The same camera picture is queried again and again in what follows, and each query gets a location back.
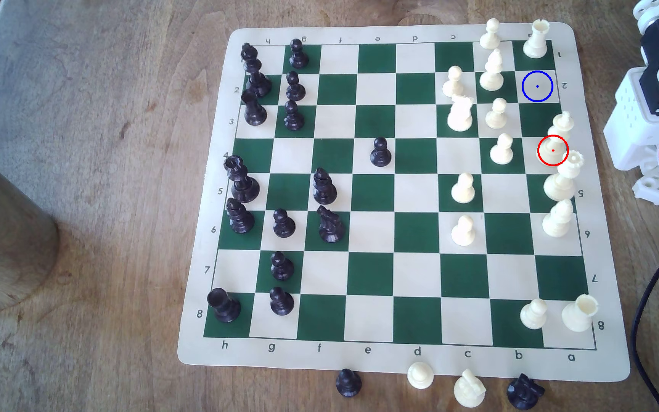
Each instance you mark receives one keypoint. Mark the white chess pawn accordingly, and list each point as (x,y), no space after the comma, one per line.
(420,376)
(497,114)
(463,233)
(534,316)
(453,84)
(463,190)
(489,35)
(501,150)

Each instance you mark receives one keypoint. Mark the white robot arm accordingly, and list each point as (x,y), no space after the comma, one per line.
(630,126)

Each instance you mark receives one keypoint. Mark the black chess pawn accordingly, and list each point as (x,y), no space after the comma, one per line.
(293,117)
(298,55)
(348,383)
(295,87)
(282,268)
(281,303)
(380,153)
(284,225)

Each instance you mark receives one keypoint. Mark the brown wooden cylinder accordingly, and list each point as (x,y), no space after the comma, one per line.
(3,240)

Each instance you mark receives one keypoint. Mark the white chess rook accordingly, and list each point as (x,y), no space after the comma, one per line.
(537,40)
(579,314)

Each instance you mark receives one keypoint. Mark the black chess bishop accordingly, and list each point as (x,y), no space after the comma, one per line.
(239,218)
(324,189)

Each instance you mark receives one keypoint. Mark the black chess knight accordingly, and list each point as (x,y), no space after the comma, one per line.
(525,392)
(330,226)

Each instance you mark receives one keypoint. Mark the black chess queen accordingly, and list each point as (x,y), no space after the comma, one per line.
(243,184)

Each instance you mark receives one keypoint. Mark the white chess knight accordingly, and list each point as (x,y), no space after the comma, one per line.
(469,390)
(460,114)

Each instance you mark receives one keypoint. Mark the white chess king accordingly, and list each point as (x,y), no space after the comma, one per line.
(558,140)

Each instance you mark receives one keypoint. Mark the white chess bishop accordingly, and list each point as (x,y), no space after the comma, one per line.
(557,222)
(492,73)

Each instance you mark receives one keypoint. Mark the white chess queen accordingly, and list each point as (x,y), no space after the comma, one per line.
(561,182)

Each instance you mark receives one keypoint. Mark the green and cream chess mat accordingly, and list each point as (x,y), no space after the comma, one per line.
(375,200)

